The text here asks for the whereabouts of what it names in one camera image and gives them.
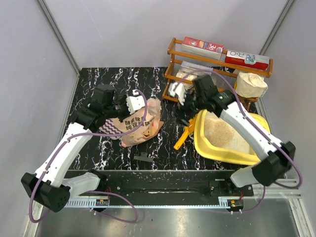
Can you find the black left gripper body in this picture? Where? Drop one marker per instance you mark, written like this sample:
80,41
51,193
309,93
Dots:
120,109

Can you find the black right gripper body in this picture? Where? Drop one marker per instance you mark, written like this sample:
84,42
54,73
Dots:
192,104

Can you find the yellow plastic litter scoop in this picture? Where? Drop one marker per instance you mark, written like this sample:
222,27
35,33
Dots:
187,131

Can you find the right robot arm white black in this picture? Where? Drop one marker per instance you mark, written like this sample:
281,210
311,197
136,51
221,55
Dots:
276,157

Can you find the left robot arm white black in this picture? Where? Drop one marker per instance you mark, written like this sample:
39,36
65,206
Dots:
48,185

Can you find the brown cat litter granules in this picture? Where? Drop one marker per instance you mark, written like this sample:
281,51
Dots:
218,133

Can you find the yellow litter box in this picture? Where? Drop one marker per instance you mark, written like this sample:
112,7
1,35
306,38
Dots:
238,152

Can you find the red 3D toothpaste box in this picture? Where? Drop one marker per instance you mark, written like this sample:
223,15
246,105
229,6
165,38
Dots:
202,48

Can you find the red white R+O box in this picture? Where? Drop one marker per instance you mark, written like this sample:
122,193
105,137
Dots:
247,59

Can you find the purple wavy striped sponge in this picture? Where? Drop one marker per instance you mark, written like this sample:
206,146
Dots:
109,128

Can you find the grey metal scraper blade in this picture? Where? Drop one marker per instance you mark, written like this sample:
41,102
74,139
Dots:
143,157

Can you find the beige tissue pack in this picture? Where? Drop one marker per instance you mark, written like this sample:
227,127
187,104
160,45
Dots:
250,85

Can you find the wooden two-tier shelf rack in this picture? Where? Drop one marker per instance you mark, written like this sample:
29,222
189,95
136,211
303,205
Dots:
178,56

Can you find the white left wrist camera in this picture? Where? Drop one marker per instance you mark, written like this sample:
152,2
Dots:
135,102

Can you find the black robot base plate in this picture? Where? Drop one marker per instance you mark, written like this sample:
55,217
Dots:
214,188

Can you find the aluminium frame rail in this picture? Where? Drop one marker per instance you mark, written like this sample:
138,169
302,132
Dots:
284,190

